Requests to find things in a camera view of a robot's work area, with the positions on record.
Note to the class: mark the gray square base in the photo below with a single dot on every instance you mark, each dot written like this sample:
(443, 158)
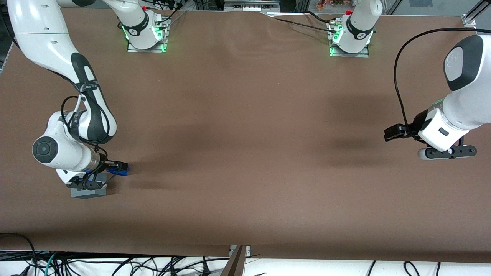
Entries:
(86, 194)

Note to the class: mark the silver table edge bracket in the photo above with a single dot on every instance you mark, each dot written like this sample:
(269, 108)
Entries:
(248, 250)

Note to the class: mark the black plug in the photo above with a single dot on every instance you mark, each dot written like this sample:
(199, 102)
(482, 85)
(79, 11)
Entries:
(21, 271)

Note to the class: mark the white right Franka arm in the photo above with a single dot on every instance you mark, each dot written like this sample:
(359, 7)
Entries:
(46, 38)

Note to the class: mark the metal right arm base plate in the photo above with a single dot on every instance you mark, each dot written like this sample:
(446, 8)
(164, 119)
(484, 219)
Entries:
(147, 49)

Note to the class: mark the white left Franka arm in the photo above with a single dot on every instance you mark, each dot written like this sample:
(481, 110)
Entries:
(468, 103)

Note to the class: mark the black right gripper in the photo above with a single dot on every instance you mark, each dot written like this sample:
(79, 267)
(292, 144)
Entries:
(104, 164)

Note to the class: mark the grey metal post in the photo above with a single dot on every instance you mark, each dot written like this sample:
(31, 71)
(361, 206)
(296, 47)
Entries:
(234, 264)

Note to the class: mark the white power strip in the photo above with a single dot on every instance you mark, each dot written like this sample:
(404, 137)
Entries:
(251, 5)

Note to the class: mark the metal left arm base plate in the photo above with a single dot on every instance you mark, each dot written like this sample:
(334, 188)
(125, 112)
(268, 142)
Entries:
(360, 54)

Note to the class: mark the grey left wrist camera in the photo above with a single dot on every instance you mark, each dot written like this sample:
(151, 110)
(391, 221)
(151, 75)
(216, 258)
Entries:
(448, 152)

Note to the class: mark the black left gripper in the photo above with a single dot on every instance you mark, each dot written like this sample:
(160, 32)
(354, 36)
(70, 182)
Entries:
(419, 122)

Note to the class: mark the blue plastic part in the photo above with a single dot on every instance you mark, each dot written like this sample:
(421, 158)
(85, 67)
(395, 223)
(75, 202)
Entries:
(119, 172)

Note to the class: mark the brown table cover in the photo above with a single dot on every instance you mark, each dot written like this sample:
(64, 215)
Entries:
(245, 134)

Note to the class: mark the aluminium frame profile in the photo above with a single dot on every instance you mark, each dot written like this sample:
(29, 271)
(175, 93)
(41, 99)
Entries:
(475, 13)

